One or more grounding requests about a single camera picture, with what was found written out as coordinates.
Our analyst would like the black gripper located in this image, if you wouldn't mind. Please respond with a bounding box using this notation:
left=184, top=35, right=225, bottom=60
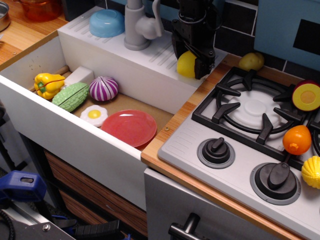
left=171, top=17, right=216, bottom=80

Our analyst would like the yellow toy lemon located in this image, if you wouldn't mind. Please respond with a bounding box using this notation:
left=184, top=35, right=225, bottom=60
left=176, top=51, right=196, bottom=78

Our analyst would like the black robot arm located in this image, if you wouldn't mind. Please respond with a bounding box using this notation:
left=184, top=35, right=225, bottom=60
left=171, top=0, right=221, bottom=80

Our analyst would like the red plastic plate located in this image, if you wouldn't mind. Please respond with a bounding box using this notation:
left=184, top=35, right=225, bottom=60
left=101, top=109, right=158, bottom=148

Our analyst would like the black stove grate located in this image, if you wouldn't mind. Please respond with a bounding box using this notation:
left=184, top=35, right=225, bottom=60
left=191, top=67, right=320, bottom=170

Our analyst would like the grey toy faucet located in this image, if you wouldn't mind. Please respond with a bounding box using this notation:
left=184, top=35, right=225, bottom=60
left=124, top=0, right=165, bottom=51

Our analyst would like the yellow toy potato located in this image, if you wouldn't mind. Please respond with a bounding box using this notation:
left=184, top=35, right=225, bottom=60
left=238, top=52, right=265, bottom=71

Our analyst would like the white burner cap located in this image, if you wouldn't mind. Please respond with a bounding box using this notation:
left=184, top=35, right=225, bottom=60
left=226, top=90, right=282, bottom=130

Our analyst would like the blue plastic bowl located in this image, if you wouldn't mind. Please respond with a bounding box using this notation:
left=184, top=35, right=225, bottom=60
left=89, top=9, right=125, bottom=38

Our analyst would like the purple striped toy onion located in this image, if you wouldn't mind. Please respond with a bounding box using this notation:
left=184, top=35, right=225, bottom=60
left=89, top=76, right=119, bottom=102

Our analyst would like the left black stove knob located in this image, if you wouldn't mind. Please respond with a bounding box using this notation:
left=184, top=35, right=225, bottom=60
left=197, top=137, right=236, bottom=169

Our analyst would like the black stove knob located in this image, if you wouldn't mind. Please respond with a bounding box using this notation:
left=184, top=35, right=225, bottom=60
left=197, top=137, right=236, bottom=169
left=250, top=162, right=301, bottom=206

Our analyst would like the white sponge block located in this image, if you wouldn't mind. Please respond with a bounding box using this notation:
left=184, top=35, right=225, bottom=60
left=64, top=66, right=95, bottom=87

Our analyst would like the toy fried egg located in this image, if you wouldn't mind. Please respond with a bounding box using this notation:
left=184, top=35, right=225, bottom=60
left=80, top=105, right=108, bottom=127

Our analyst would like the white toy sink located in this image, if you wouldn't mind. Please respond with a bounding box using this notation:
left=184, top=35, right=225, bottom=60
left=0, top=6, right=228, bottom=212

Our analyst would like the halved purple toy fruit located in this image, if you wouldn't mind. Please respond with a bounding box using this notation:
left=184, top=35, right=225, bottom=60
left=292, top=80, right=320, bottom=112

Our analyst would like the green toy bitter gourd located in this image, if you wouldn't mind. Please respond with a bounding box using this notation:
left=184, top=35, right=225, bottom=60
left=52, top=82, right=89, bottom=112

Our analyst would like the orange toy fruit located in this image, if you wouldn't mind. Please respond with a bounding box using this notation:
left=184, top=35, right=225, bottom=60
left=282, top=125, right=312, bottom=155

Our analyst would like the yellow toy bell pepper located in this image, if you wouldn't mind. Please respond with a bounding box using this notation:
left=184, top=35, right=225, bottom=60
left=34, top=73, right=66, bottom=100

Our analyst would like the grey toy stove top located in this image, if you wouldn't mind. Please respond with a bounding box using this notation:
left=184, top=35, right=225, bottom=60
left=158, top=102, right=320, bottom=240

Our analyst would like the right black stove knob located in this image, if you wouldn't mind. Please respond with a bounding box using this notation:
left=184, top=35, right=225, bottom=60
left=250, top=162, right=301, bottom=206

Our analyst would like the orange glass pot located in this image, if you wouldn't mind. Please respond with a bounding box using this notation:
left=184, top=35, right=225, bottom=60
left=18, top=0, right=63, bottom=22

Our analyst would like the yellow toy corn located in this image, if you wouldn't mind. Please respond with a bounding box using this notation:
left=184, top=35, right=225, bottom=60
left=301, top=156, right=320, bottom=190

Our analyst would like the metal pot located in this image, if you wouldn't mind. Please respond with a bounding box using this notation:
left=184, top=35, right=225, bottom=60
left=0, top=1, right=11, bottom=32

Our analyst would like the blue plastic clamp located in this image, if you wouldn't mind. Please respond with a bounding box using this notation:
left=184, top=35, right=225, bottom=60
left=0, top=170, right=47, bottom=202

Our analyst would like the metal oven door handle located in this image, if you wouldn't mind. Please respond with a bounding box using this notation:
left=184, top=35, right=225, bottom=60
left=168, top=212, right=207, bottom=240

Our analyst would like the black braided cable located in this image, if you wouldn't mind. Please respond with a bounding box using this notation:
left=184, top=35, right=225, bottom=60
left=0, top=209, right=16, bottom=240

